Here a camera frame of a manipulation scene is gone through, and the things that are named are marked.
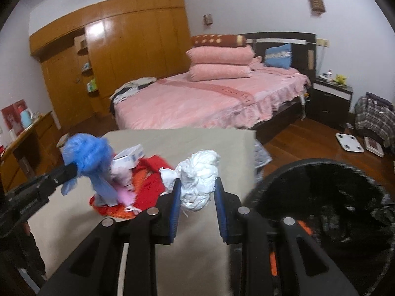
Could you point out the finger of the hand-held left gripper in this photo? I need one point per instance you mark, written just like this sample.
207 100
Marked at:
61 175

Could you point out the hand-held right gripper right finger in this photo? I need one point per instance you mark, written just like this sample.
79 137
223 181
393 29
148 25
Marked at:
220 215

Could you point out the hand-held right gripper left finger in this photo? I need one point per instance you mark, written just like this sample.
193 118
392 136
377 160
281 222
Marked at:
175 212

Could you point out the blue plastic bag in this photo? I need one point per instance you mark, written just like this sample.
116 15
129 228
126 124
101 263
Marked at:
89 151

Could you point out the white tissue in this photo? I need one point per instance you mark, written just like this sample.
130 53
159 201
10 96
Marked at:
197 178

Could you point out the red cloth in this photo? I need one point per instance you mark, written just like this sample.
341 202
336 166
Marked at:
151 175

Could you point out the orange foam net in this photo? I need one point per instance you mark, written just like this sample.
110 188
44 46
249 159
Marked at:
108 211

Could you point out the black trash bin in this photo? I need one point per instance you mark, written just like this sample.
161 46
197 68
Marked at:
324 197

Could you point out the wooden sideboard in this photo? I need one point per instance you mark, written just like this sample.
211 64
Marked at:
27 151

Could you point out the pink plastic wrapper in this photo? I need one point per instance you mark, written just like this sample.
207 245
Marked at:
123 175

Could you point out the light blue kettle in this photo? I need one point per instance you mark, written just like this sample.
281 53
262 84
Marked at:
26 119

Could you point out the small white box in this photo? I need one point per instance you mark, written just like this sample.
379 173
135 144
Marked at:
129 157

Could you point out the red box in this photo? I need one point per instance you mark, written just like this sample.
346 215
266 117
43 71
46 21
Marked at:
12 114

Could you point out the green box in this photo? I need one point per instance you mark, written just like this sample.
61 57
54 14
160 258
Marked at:
92 85

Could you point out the white garment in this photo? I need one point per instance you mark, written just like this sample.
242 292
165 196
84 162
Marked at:
125 92

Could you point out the pink covered bed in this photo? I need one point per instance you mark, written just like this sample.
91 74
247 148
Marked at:
200 104

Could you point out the black garment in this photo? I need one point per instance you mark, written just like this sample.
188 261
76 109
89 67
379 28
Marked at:
145 82

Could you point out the pink pillow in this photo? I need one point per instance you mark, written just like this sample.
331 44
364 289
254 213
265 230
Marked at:
219 72
219 55

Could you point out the wooden wardrobe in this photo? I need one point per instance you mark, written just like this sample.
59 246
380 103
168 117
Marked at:
129 46

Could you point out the white bathroom scale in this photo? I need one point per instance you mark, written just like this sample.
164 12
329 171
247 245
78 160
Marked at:
349 142

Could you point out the dark nightstand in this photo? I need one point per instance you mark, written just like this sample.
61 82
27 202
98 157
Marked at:
328 104

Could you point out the flat book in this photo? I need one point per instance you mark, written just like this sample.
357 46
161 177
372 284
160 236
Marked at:
374 146

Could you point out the blue pillow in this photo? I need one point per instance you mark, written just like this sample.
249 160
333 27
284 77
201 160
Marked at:
277 56

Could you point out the brown dotted bolster pillow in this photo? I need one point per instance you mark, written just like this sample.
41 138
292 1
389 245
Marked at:
216 40

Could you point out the small white bottle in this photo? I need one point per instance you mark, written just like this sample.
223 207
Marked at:
330 76

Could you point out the yellow toy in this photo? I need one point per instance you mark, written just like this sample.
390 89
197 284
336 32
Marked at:
340 80

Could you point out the plaid garment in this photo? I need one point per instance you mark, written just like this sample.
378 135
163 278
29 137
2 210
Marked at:
373 117

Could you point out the dark wooden headboard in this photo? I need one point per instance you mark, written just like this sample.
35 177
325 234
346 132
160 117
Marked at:
302 49

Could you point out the brown wall lamp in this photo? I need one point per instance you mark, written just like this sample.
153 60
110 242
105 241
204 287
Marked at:
317 3
208 19

